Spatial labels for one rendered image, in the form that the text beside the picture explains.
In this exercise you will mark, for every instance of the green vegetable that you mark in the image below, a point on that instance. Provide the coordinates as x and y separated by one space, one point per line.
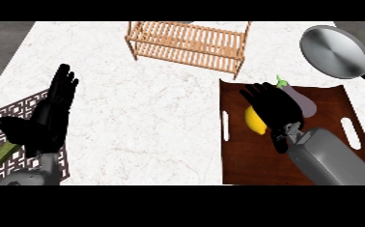
7 150

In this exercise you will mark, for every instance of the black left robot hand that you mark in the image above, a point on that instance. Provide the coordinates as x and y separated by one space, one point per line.
50 115

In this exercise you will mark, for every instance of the brown patterned placemat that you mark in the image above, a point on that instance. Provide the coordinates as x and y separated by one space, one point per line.
22 108

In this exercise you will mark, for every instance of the wooden tiered shelf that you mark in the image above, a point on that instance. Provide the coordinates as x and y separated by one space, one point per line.
189 44

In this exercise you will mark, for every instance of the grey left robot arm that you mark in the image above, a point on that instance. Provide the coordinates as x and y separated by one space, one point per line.
38 171

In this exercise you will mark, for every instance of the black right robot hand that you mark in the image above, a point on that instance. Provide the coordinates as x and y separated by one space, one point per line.
276 107

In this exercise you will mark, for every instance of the brown wooden tray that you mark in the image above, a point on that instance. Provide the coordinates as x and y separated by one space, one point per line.
252 160

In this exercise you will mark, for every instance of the grey metal pan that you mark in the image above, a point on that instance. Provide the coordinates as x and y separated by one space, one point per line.
333 52

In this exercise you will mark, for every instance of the yellow lemon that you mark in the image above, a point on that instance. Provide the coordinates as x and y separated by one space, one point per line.
254 121

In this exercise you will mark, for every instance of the purple eggplant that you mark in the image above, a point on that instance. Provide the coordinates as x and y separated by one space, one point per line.
299 100

